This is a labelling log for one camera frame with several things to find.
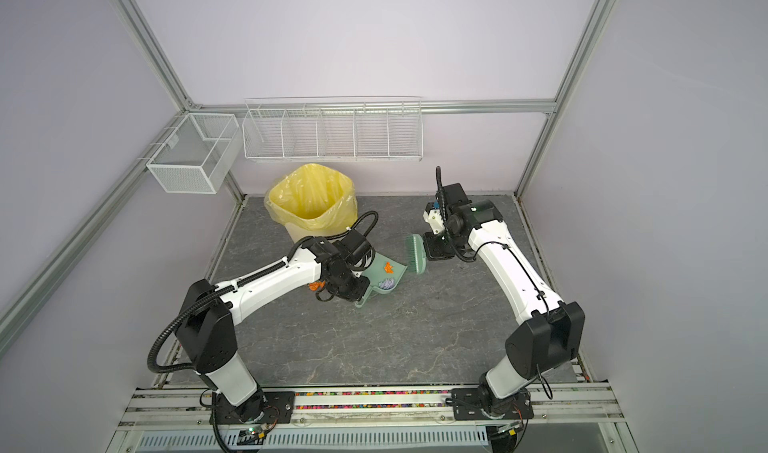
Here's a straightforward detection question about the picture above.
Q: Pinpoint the small white mesh basket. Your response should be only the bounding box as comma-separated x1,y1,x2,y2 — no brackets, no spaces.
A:
147,113,243,194

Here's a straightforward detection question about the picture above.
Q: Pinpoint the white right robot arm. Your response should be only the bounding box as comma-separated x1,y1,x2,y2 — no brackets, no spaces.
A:
413,167,586,419

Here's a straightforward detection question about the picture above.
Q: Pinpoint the green hand brush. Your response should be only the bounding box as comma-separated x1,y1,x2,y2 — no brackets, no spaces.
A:
405,234,427,275

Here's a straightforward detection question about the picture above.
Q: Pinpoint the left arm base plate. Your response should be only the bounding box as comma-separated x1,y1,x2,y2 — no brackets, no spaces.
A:
212,390,296,425

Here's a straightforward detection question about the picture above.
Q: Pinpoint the green plastic dustpan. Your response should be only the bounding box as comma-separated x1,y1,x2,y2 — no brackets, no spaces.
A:
354,253,407,308

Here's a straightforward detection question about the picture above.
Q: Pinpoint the long white wire basket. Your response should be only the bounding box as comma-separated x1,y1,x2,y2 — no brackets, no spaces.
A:
241,96,424,162

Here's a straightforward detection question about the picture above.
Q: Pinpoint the aluminium front rail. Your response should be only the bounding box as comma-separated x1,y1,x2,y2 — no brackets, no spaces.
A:
117,383,626,431

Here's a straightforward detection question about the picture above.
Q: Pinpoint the beige bin yellow bag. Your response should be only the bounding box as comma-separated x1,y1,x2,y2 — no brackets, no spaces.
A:
264,164,358,242

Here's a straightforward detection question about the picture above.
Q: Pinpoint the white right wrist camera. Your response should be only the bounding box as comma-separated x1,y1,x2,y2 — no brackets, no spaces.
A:
423,201,445,236

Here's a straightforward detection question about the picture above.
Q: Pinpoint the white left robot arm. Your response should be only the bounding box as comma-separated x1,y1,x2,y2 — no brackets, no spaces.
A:
146,211,379,422

